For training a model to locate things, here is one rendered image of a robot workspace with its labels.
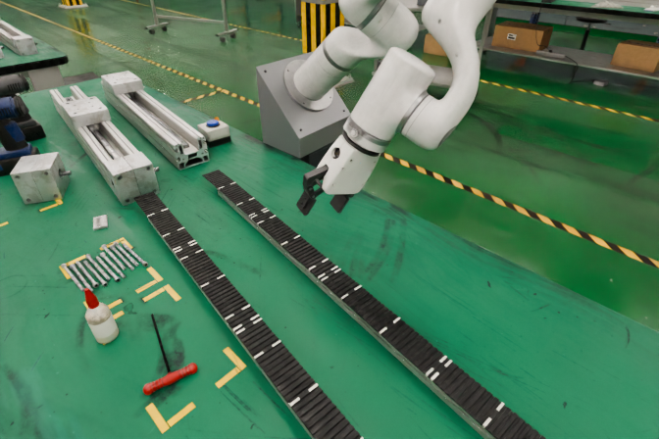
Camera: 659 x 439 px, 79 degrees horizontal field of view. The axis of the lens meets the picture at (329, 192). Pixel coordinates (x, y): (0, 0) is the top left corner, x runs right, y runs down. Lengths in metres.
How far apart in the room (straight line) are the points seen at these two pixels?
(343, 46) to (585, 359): 0.91
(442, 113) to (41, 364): 0.77
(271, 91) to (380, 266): 0.68
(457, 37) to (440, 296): 0.48
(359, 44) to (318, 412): 0.92
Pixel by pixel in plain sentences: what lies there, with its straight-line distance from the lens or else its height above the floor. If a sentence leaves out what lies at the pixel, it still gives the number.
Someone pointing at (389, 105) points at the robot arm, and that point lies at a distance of 0.65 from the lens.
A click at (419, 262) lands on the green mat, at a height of 0.78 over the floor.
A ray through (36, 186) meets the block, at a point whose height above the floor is 0.83.
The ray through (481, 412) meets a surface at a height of 0.81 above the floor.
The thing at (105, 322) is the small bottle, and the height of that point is 0.83.
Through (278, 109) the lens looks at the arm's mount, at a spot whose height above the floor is 0.92.
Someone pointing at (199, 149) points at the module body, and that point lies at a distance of 1.31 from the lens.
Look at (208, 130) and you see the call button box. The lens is 1.40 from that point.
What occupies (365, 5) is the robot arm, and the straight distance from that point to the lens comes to 1.10.
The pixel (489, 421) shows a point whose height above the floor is 0.81.
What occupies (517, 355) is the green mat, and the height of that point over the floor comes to 0.78.
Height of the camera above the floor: 1.39
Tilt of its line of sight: 33 degrees down
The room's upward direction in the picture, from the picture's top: straight up
